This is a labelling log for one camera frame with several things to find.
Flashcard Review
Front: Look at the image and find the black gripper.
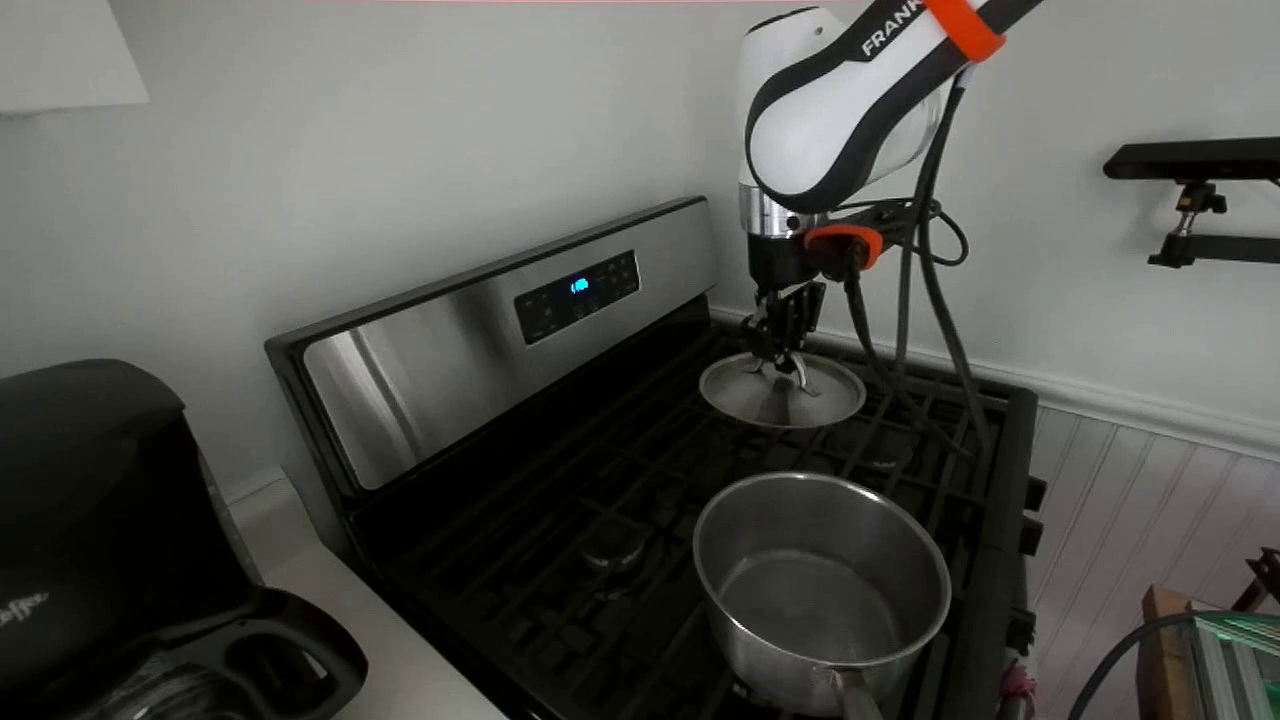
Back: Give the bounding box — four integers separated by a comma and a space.
747, 235, 841, 391

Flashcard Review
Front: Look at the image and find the steel pot lid with handle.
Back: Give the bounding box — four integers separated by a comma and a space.
695, 349, 874, 435

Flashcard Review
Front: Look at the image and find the stainless steel pot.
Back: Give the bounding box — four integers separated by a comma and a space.
688, 468, 956, 720

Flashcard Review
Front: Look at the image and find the black gas stove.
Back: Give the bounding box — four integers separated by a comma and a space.
261, 197, 1054, 720

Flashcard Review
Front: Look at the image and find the black coffee maker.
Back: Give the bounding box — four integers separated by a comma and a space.
0, 357, 371, 720

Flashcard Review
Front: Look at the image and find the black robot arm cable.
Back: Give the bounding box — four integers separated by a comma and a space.
838, 74, 999, 460

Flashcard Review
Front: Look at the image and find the black floor cable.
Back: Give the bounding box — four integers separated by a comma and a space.
1059, 609, 1206, 720

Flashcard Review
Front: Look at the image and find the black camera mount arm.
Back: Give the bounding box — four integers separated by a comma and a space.
1100, 131, 1280, 271

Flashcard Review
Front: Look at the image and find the white wall cabinet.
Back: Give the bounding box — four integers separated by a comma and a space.
0, 0, 154, 122

